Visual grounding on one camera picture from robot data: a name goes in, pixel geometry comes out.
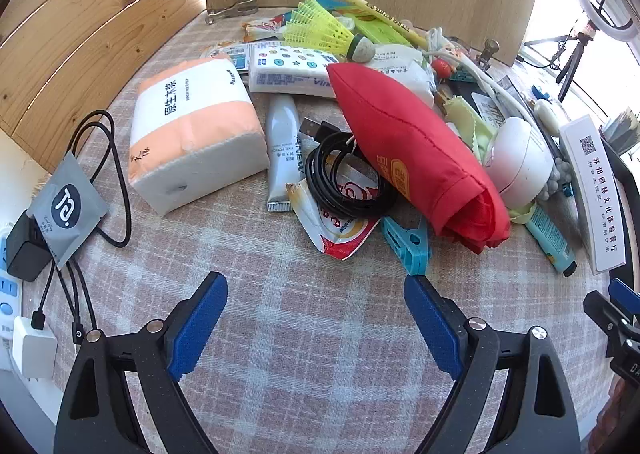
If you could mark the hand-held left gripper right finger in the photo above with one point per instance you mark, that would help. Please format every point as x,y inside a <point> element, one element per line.
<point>432,329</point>

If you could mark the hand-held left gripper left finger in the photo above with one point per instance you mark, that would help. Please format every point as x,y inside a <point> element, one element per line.
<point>197,326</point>

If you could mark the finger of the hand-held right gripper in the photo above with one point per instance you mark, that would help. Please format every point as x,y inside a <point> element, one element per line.
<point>600,308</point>
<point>625,295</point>

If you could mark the red cloth pouch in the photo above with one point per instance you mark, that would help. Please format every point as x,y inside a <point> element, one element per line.
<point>415,148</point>

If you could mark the pink plaid cloth desktop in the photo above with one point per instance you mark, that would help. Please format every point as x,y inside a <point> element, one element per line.
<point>320,344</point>

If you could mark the light blue tube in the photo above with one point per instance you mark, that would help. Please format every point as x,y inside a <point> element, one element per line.
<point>550,239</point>

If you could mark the teal clothes peg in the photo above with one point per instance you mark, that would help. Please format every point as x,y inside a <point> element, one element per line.
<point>410,244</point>

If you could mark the white printed card box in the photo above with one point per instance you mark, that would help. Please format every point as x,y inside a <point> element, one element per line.
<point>595,184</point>

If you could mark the red white snack packet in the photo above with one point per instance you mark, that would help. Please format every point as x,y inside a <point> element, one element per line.
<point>332,234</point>

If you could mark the white round gadget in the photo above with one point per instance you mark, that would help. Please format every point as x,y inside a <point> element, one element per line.
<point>520,163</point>

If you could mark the white charger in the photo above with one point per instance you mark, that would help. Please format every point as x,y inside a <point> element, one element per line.
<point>32,349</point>

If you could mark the small grey sachet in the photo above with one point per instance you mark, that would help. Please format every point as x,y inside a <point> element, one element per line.
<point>65,206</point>

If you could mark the black charger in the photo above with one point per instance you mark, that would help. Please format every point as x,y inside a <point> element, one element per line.
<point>25,249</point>

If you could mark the orange white tissue pack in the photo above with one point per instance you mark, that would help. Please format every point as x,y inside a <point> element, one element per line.
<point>195,133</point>

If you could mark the white power strip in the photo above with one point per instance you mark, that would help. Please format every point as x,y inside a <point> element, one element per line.
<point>6,294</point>

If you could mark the white oval gadget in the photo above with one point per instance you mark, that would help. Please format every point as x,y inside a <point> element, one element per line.
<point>545,116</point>

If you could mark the grey cream tube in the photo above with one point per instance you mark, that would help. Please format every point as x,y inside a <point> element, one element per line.
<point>285,143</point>

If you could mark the window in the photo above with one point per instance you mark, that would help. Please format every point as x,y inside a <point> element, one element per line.
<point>620,83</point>

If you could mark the light green cleaning cloth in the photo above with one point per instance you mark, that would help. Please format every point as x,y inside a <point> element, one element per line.
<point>462,108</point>

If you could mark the black tripod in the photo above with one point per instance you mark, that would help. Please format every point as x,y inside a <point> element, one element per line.
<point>572,63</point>

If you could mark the black labelled box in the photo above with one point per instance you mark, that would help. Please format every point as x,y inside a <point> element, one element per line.
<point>472,91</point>

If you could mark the white leaf print sachet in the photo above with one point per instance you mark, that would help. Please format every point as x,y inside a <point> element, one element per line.
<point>405,66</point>

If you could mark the star print tissue pack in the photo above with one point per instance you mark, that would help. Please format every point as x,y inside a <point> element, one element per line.
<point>295,68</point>

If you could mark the white blue sachet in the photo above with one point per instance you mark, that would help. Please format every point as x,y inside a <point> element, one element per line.
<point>225,51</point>

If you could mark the steel clip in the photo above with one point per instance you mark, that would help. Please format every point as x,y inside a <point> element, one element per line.
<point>487,51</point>

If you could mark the green packet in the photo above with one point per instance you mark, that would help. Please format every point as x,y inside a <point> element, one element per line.
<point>380,28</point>

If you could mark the red white candy wrapper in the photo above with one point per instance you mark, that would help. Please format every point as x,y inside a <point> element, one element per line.
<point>265,26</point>

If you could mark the pine plank panel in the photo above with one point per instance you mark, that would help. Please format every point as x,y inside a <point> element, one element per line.
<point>75,33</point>

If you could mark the yellow shuttlecock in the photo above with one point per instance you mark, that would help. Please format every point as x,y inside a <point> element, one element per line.
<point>320,26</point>

